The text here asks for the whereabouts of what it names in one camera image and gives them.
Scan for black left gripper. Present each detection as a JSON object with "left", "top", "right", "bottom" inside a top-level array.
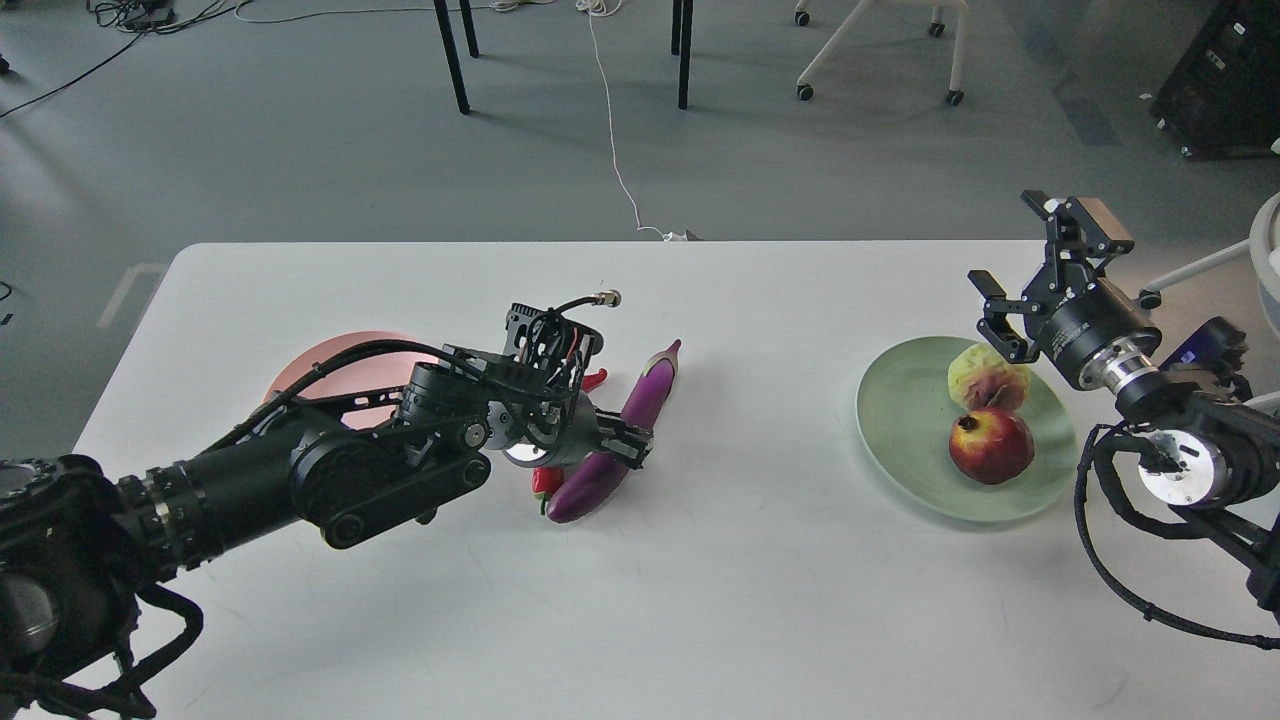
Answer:
[{"left": 502, "top": 395, "right": 654, "bottom": 470}]

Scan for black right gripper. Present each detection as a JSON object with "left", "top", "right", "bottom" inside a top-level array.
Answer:
[{"left": 966, "top": 190, "right": 1161, "bottom": 391}]

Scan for purple eggplant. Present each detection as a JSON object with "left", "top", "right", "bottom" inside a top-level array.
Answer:
[{"left": 544, "top": 340, "right": 682, "bottom": 523}]

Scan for green yellow apple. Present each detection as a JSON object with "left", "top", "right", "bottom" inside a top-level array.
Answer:
[{"left": 946, "top": 343, "right": 1030, "bottom": 413}]

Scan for red pomegranate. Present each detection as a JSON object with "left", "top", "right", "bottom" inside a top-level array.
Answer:
[{"left": 948, "top": 407, "right": 1036, "bottom": 486}]

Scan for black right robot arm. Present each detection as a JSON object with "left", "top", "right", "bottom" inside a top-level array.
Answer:
[{"left": 968, "top": 190, "right": 1279, "bottom": 650}]

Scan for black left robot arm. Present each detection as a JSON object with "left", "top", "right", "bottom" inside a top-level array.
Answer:
[{"left": 1, "top": 291, "right": 681, "bottom": 719}]

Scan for red chili pepper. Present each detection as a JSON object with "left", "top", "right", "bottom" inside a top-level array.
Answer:
[{"left": 531, "top": 368, "right": 608, "bottom": 516}]

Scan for light green plate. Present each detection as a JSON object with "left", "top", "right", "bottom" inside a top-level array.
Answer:
[{"left": 856, "top": 336, "right": 1080, "bottom": 524}]

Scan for white rolling chair base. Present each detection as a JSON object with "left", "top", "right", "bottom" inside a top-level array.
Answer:
[{"left": 794, "top": 1, "right": 973, "bottom": 108}]

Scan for pink plate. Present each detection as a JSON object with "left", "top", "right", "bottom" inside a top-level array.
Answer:
[{"left": 262, "top": 331, "right": 438, "bottom": 430}]

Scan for black equipment case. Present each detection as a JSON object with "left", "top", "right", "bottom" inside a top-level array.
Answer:
[{"left": 1149, "top": 1, "right": 1279, "bottom": 161}]

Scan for black table legs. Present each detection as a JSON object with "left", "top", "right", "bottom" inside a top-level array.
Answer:
[{"left": 433, "top": 0, "right": 695, "bottom": 114}]

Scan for white cable on floor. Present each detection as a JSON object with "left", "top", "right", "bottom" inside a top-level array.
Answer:
[{"left": 236, "top": 0, "right": 691, "bottom": 243}]

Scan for black cables on floor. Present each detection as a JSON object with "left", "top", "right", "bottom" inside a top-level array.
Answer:
[{"left": 0, "top": 0, "right": 241, "bottom": 117}]

